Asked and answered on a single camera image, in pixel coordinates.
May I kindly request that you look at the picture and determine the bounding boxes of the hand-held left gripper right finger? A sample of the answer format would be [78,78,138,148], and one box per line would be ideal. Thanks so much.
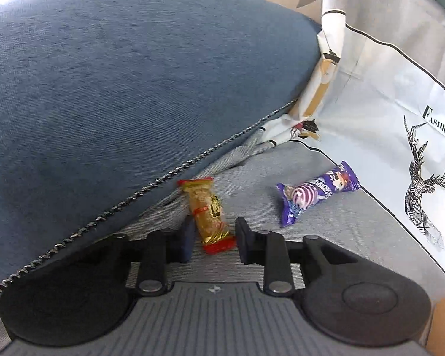
[235,217,357,297]

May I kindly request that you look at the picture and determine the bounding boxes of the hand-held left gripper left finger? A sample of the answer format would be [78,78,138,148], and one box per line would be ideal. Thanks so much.
[85,216,197,297]

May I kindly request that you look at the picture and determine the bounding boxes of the gold red-ended snack bar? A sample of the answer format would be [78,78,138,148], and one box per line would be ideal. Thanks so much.
[177,178,235,255]

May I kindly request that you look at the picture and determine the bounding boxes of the purple lollipop packet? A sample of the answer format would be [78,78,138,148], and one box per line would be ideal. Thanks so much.
[276,161,361,228]

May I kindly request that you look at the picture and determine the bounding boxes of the blue sofa cushion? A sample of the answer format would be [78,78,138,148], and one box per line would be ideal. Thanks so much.
[0,0,323,323]

